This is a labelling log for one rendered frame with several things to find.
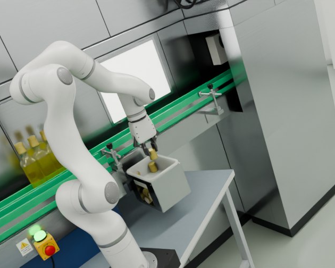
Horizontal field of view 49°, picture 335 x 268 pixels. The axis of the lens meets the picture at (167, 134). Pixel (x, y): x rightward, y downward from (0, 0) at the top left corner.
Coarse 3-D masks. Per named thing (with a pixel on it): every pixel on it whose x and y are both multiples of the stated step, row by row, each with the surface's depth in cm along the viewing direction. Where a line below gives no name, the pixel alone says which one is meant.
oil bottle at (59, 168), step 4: (48, 148) 160; (48, 152) 160; (52, 152) 161; (52, 156) 161; (52, 160) 162; (56, 160) 162; (56, 164) 163; (60, 164) 164; (56, 168) 163; (60, 168) 164; (64, 168) 165; (60, 172) 164
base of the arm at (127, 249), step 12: (120, 240) 126; (132, 240) 130; (108, 252) 126; (120, 252) 126; (132, 252) 129; (144, 252) 144; (120, 264) 128; (132, 264) 129; (144, 264) 133; (156, 264) 135
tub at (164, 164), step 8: (144, 160) 177; (152, 160) 180; (160, 160) 175; (168, 160) 169; (176, 160) 164; (136, 168) 175; (144, 168) 177; (160, 168) 179; (168, 168) 160; (136, 176) 164; (144, 176) 177; (152, 176) 174; (160, 176) 159
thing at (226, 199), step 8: (224, 200) 196; (232, 208) 198; (232, 216) 199; (232, 224) 202; (240, 232) 203; (240, 240) 204; (192, 248) 162; (240, 248) 207; (248, 256) 209; (184, 264) 155; (248, 264) 209
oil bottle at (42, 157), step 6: (42, 150) 159; (36, 156) 158; (42, 156) 159; (48, 156) 160; (42, 162) 159; (48, 162) 161; (42, 168) 159; (48, 168) 161; (54, 168) 162; (48, 174) 161; (54, 174) 163
